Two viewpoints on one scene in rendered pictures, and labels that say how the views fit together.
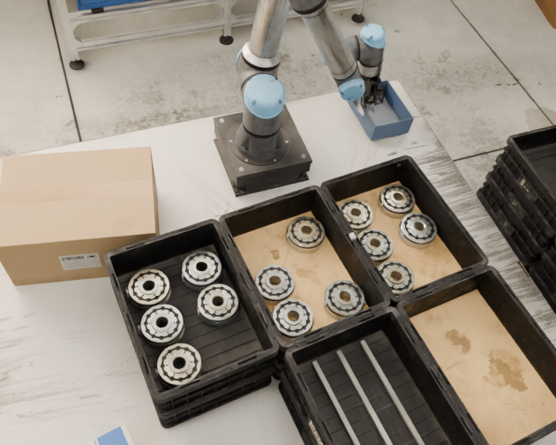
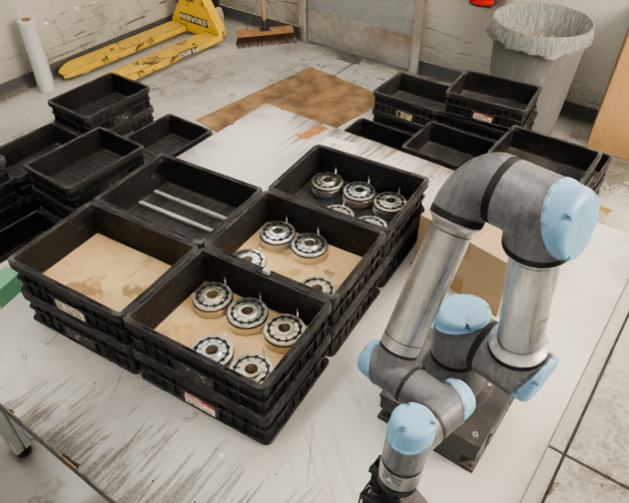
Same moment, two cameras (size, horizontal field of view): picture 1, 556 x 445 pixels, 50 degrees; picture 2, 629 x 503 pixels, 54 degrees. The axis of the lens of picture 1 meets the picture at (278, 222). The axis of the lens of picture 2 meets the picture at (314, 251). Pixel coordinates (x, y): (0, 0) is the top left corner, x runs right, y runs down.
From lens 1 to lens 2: 2.02 m
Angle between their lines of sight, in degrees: 81
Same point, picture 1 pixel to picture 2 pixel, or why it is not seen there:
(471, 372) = (116, 275)
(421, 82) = not seen: outside the picture
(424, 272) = (188, 326)
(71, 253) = not seen: hidden behind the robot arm
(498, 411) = (88, 262)
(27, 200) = not seen: hidden behind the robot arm
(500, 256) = (103, 460)
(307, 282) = (287, 267)
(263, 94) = (457, 302)
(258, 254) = (341, 265)
